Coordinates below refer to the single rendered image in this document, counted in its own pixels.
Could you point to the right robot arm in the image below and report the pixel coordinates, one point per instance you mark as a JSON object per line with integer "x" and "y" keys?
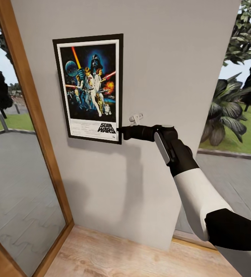
{"x": 208, "y": 214}

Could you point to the fixed window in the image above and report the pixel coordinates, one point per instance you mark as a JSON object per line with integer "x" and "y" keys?
{"x": 224, "y": 152}

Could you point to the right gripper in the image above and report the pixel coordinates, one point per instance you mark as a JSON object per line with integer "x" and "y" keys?
{"x": 135, "y": 132}

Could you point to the poster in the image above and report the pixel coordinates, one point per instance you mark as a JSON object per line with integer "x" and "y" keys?
{"x": 90, "y": 71}

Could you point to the door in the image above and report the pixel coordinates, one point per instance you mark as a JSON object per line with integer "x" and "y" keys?
{"x": 35, "y": 216}

